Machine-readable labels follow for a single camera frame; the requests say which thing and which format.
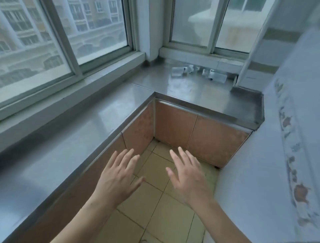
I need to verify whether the person's right hand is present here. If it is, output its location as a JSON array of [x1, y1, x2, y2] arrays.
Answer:
[[165, 147, 213, 209]]

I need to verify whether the brown cabinet door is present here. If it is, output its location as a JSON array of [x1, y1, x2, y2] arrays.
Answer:
[[121, 100, 154, 151], [154, 99, 198, 150], [24, 134, 127, 243], [187, 115, 252, 169]]

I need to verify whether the person's left hand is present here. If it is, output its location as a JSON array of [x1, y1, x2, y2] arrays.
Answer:
[[96, 149, 146, 209]]

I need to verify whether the beige building outside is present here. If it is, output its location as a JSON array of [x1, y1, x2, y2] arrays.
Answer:
[[0, 0, 128, 88]]

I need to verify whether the person's right forearm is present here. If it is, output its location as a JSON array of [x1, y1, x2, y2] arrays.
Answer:
[[187, 197, 253, 243]]

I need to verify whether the person's left forearm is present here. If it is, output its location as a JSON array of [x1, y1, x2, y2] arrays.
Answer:
[[50, 196, 118, 243]]

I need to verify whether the open white window sash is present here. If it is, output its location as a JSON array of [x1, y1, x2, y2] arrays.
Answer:
[[235, 0, 320, 91]]

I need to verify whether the small frosted window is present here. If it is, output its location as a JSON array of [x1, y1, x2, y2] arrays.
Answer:
[[159, 0, 262, 66]]

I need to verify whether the large sliding window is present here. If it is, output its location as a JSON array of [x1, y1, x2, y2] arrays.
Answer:
[[0, 0, 147, 122]]

